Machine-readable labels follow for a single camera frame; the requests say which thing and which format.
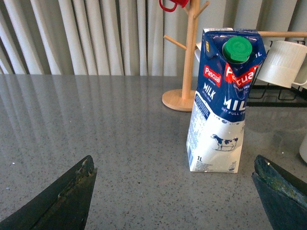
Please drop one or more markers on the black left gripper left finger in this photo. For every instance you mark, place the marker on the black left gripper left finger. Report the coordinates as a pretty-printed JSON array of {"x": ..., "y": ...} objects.
[{"x": 64, "y": 205}]

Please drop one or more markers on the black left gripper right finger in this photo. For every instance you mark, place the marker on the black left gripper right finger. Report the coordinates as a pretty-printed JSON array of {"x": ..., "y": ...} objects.
[{"x": 283, "y": 196}]

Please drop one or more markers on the white cup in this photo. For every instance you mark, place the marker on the white cup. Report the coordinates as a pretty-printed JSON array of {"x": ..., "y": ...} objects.
[{"x": 303, "y": 149}]

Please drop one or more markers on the blue white milk carton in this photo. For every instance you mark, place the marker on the blue white milk carton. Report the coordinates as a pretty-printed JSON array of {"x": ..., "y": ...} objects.
[{"x": 228, "y": 61}]

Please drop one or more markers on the white ribbed mug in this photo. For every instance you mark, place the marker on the white ribbed mug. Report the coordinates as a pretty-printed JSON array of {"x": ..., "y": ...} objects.
[{"x": 282, "y": 64}]

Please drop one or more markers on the wooden mug tree stand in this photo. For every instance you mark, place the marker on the wooden mug tree stand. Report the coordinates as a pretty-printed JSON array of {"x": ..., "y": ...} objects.
[{"x": 182, "y": 99}]

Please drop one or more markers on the wooden rack rod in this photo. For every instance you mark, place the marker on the wooden rack rod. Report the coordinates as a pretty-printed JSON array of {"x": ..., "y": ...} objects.
[{"x": 282, "y": 34}]

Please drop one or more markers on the white mug on tree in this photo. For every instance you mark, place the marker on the white mug on tree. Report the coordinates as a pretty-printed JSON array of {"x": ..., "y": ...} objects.
[{"x": 197, "y": 51}]

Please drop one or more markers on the grey pleated curtain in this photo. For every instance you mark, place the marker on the grey pleated curtain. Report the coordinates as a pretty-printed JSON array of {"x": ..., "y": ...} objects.
[{"x": 91, "y": 37}]

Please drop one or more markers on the red mug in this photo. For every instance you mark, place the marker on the red mug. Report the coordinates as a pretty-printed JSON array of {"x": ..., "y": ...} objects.
[{"x": 172, "y": 5}]

